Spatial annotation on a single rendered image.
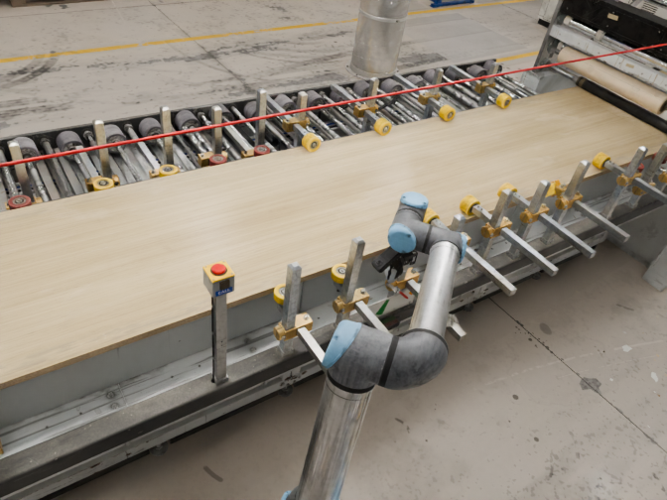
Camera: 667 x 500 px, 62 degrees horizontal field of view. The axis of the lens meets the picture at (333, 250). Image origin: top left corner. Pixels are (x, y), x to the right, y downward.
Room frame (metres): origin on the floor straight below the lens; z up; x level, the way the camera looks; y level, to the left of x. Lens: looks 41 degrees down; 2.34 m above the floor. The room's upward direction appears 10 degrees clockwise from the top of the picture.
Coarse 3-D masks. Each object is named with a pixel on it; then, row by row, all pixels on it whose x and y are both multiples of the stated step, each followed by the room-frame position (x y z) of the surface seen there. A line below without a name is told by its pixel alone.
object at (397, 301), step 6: (396, 294) 1.58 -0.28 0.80; (408, 294) 1.62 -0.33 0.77; (384, 300) 1.54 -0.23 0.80; (390, 300) 1.56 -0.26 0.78; (396, 300) 1.58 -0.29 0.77; (402, 300) 1.60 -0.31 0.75; (408, 300) 1.63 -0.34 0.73; (372, 306) 1.50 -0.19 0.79; (378, 306) 1.52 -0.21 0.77; (390, 306) 1.57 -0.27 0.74; (396, 306) 1.59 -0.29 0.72; (402, 306) 1.61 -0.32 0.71; (384, 312) 1.55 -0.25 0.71
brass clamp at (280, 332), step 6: (306, 312) 1.36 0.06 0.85; (300, 318) 1.32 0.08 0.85; (300, 324) 1.30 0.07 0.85; (306, 324) 1.30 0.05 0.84; (312, 324) 1.32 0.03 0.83; (276, 330) 1.26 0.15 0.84; (282, 330) 1.26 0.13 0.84; (288, 330) 1.26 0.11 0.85; (294, 330) 1.27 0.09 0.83; (276, 336) 1.25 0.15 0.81; (282, 336) 1.24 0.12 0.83; (288, 336) 1.26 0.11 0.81; (294, 336) 1.27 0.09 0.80
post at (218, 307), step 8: (224, 296) 1.11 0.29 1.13; (216, 304) 1.10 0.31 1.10; (224, 304) 1.11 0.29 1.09; (216, 312) 1.10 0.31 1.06; (224, 312) 1.11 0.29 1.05; (216, 320) 1.10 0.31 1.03; (224, 320) 1.11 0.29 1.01; (216, 328) 1.10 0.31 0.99; (224, 328) 1.11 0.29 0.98; (216, 336) 1.09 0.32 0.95; (224, 336) 1.11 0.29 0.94; (216, 344) 1.09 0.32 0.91; (224, 344) 1.11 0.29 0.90; (216, 352) 1.09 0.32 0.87; (224, 352) 1.11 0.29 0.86; (216, 360) 1.09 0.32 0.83; (224, 360) 1.11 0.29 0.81; (216, 368) 1.10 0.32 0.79; (224, 368) 1.11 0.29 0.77; (216, 376) 1.10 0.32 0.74; (224, 376) 1.11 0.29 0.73; (216, 384) 1.09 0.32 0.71
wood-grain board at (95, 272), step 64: (448, 128) 2.87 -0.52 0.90; (512, 128) 3.01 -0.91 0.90; (576, 128) 3.16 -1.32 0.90; (128, 192) 1.80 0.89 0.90; (192, 192) 1.87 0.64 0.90; (256, 192) 1.95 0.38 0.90; (320, 192) 2.04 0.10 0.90; (384, 192) 2.12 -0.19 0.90; (448, 192) 2.22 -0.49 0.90; (0, 256) 1.32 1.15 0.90; (64, 256) 1.38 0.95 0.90; (128, 256) 1.43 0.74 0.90; (192, 256) 1.49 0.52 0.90; (256, 256) 1.55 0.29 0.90; (320, 256) 1.61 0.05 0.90; (0, 320) 1.05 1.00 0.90; (64, 320) 1.09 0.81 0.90; (128, 320) 1.14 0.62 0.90; (192, 320) 1.20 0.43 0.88; (0, 384) 0.84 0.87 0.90
